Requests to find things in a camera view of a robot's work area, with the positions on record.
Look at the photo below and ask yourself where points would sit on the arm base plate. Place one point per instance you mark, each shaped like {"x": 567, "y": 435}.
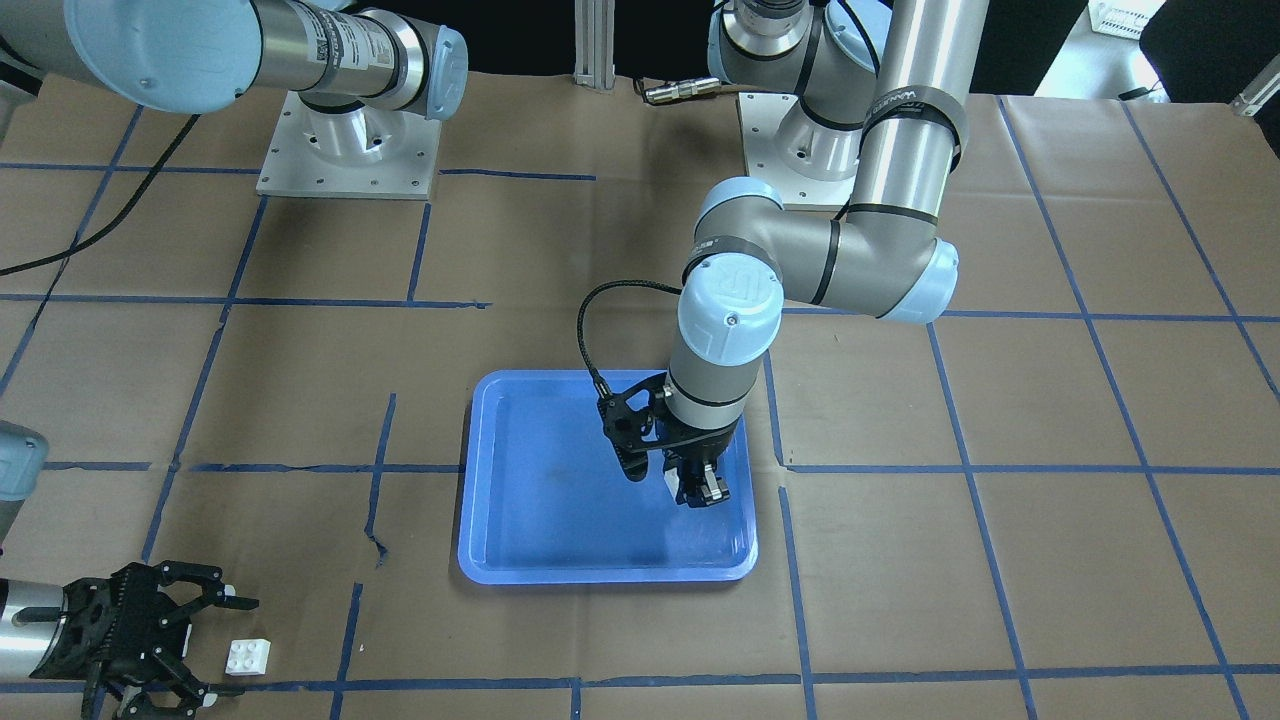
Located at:
{"x": 812, "y": 166}
{"x": 363, "y": 153}

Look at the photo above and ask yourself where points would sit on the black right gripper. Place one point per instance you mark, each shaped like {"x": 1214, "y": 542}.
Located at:
{"x": 88, "y": 628}

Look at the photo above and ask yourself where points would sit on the white block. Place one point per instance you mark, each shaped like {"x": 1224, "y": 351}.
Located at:
{"x": 670, "y": 477}
{"x": 248, "y": 657}

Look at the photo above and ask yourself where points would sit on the blue plastic tray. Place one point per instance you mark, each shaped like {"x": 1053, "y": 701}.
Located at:
{"x": 545, "y": 501}

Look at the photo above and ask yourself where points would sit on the aluminium frame post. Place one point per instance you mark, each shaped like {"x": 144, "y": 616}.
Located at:
{"x": 594, "y": 23}

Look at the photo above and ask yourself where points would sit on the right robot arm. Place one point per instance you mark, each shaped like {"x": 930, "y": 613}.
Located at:
{"x": 367, "y": 90}

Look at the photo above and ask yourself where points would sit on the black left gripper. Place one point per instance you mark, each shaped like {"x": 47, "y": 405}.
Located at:
{"x": 703, "y": 447}

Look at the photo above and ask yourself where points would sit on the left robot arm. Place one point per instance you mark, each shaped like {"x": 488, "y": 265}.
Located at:
{"x": 879, "y": 111}

